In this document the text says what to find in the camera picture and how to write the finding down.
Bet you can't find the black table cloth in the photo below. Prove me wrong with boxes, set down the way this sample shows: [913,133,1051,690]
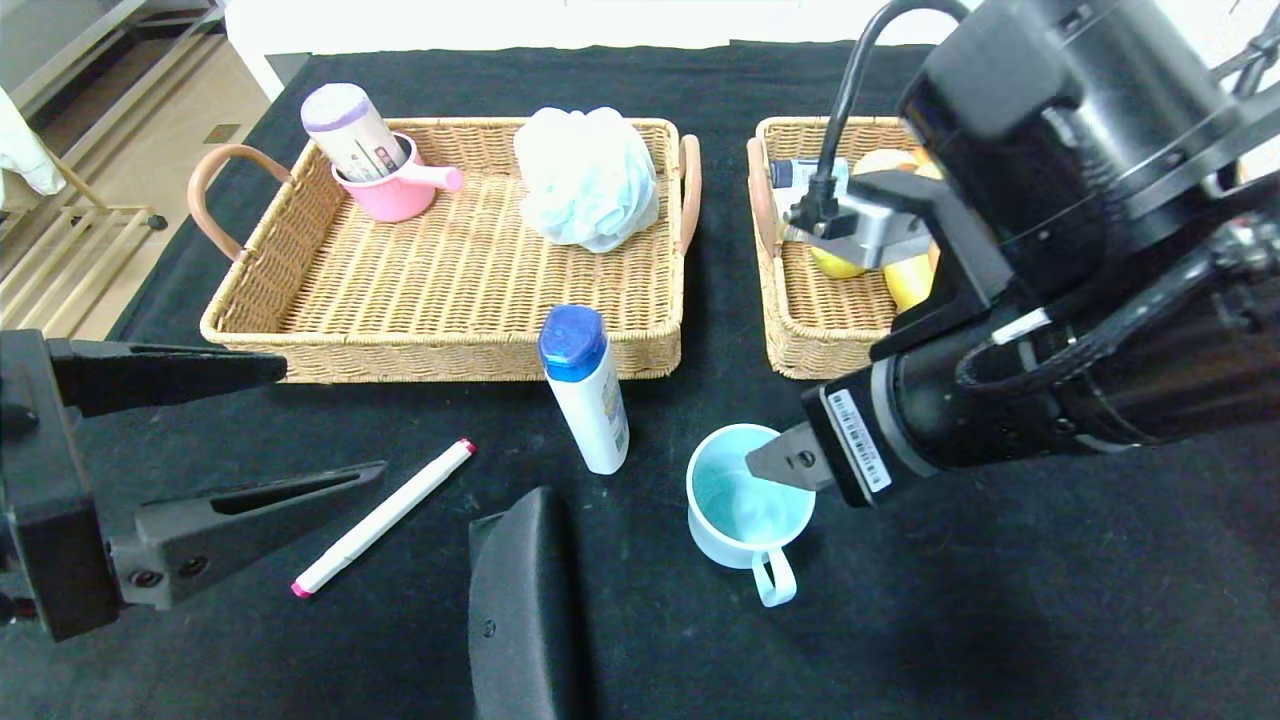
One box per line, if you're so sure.
[0,40,1280,720]

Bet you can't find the white bottle blue cap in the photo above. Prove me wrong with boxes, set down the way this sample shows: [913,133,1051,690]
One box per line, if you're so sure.
[538,304,631,476]

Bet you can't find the black camera cable white label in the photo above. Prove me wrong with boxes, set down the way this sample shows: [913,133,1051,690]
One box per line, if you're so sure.
[812,0,976,223]

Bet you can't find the light blue bath loofah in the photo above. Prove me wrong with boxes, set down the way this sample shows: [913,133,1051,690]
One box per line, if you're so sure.
[513,107,661,254]

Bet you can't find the wooden rolling rack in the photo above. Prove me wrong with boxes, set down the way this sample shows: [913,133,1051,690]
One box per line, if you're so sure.
[0,140,171,306]

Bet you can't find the pink plastic cup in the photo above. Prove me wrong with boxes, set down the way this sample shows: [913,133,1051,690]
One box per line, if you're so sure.
[331,132,466,224]

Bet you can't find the pink round bun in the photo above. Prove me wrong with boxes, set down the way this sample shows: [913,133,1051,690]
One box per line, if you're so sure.
[852,148,919,177]

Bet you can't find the wicker basket with food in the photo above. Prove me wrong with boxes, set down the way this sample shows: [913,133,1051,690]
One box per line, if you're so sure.
[745,115,941,381]

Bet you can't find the black curved plastic object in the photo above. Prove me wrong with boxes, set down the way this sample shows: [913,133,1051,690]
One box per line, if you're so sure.
[468,486,586,720]

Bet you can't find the wicker basket with toiletries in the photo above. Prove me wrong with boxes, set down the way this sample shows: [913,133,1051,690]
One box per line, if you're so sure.
[188,117,703,385]

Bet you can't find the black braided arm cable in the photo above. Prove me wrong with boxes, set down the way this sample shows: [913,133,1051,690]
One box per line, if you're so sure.
[955,250,1280,396]

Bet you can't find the small blue labelled bottle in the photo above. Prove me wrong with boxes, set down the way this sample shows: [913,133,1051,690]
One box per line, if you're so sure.
[768,157,851,191]

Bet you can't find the yellow lemon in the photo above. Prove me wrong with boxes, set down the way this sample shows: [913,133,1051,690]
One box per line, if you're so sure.
[810,245,869,280]

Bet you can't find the yellow banana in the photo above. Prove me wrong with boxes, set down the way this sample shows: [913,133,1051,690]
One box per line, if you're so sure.
[883,252,939,313]

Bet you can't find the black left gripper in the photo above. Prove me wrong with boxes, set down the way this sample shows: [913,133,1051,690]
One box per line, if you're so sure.
[0,328,389,643]

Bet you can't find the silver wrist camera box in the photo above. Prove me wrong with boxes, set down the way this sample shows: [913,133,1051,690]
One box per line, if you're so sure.
[783,195,938,271]

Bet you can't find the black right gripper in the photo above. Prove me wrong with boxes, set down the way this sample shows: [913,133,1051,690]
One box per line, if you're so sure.
[745,305,1052,509]

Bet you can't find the light teal mug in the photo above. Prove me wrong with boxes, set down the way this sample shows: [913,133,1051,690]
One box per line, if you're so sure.
[686,423,817,609]

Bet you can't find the purple capped bottle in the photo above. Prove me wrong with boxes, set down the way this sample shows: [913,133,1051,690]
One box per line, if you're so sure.
[300,83,411,184]

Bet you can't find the grey metal shelf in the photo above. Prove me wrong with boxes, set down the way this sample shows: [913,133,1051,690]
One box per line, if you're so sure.
[0,0,226,131]

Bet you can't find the white marker pink ends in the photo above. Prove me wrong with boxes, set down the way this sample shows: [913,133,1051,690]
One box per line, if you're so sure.
[290,437,477,600]

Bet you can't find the white hanging cloth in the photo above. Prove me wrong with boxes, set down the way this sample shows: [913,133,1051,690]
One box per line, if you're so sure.
[0,85,66,198]

